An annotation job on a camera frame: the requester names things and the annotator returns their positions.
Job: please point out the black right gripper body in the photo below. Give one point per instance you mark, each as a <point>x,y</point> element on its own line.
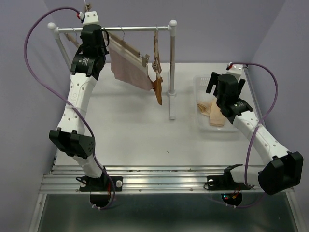
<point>219,100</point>

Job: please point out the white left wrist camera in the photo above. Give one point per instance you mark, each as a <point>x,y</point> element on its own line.
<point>88,18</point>

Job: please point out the beige hanger with brown underwear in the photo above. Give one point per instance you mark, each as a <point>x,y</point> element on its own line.
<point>156,63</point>

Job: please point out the white clothes rack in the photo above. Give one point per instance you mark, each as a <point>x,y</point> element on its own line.
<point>171,28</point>

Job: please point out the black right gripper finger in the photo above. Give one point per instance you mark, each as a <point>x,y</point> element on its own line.
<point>240,85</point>
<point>213,81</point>

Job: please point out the beige clip hanger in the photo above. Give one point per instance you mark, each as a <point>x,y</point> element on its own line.
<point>86,6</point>
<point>72,36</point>

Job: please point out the cream beige underwear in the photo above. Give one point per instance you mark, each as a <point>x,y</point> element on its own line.
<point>210,109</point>

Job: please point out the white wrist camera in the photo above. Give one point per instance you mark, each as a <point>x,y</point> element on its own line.
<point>234,70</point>
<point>88,18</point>

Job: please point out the aluminium mounting rail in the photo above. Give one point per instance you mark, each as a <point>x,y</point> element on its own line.
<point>136,179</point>

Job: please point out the brown underwear on rack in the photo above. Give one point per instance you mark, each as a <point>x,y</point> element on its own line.
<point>157,87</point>

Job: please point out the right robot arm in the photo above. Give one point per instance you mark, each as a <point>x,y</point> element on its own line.
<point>282,168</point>

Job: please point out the empty beige clip hanger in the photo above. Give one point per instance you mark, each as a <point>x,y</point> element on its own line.
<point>72,36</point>

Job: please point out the beige hanger with pink underwear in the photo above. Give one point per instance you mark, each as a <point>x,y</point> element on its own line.
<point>128,47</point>

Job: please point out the pink underwear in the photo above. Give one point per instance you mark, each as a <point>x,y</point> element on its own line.
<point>129,69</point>

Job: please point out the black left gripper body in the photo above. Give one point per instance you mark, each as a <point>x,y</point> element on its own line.
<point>104,51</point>

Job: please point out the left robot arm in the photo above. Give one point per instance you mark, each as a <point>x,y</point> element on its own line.
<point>70,137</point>

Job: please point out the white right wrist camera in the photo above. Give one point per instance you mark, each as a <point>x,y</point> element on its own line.
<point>234,70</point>

